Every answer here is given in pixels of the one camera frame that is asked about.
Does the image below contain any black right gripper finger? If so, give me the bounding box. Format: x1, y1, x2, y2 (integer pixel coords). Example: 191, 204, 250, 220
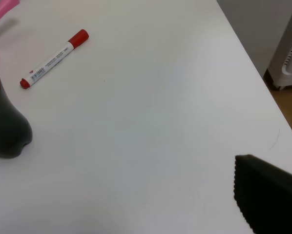
233, 155, 292, 234

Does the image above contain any white slatted appliance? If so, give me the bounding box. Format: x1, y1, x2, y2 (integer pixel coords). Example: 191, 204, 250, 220
268, 16, 292, 90

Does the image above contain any red white marker pen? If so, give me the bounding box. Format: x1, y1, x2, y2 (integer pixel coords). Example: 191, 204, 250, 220
20, 29, 89, 89

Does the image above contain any cola bottle yellow cap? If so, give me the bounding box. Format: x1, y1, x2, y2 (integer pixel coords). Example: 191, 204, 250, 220
0, 80, 33, 158

